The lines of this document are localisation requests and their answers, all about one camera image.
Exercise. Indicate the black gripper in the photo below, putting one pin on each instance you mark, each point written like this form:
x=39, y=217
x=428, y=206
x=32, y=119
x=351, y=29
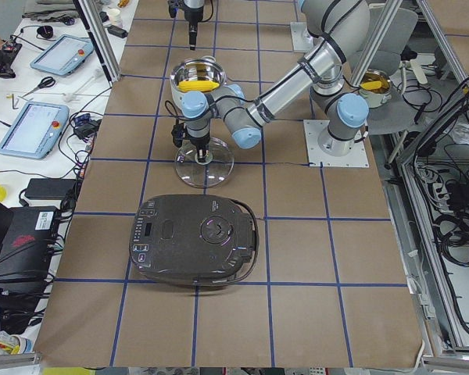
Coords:
x=191, y=17
x=199, y=143

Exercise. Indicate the glass pot lid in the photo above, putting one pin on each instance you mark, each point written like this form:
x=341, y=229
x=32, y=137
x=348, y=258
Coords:
x=215, y=169

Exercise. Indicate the yellow toy corn cob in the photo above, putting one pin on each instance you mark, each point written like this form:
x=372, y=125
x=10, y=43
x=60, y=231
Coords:
x=197, y=85

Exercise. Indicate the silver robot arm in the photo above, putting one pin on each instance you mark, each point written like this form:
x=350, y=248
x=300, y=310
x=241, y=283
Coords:
x=340, y=28

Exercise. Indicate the white pot with steel rim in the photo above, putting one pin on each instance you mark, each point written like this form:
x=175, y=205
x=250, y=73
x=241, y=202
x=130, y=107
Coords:
x=196, y=74

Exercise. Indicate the white paper cup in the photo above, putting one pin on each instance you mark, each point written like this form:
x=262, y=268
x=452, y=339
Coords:
x=115, y=17

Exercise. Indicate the dark brown rice cooker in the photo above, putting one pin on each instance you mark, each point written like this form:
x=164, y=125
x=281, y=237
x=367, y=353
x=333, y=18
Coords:
x=194, y=240

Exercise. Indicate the blue teach pendant far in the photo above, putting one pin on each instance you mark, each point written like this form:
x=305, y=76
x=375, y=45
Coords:
x=64, y=56

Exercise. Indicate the blue teach pendant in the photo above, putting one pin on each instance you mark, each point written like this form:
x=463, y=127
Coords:
x=35, y=130
x=64, y=56

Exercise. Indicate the black power adapter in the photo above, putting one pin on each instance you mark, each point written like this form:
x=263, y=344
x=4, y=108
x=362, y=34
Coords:
x=46, y=189

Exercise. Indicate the blue teach pendant near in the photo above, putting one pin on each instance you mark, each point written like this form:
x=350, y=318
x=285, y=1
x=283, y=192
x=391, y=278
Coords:
x=35, y=130

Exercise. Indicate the steel bowl on chair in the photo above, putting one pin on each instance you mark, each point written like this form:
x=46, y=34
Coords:
x=375, y=88

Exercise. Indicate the black laptop with red logo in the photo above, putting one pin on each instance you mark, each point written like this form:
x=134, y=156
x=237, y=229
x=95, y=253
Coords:
x=26, y=237

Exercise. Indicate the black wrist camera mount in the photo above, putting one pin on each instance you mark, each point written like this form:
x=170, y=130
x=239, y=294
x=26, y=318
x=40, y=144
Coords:
x=178, y=133

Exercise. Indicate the aluminium frame post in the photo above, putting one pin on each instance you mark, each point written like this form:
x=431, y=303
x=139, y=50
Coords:
x=91, y=20

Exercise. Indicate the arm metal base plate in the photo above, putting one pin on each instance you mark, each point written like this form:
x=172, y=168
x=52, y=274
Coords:
x=325, y=151
x=302, y=41

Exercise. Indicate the scissors with black handles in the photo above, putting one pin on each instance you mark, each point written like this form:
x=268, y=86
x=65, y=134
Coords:
x=45, y=82

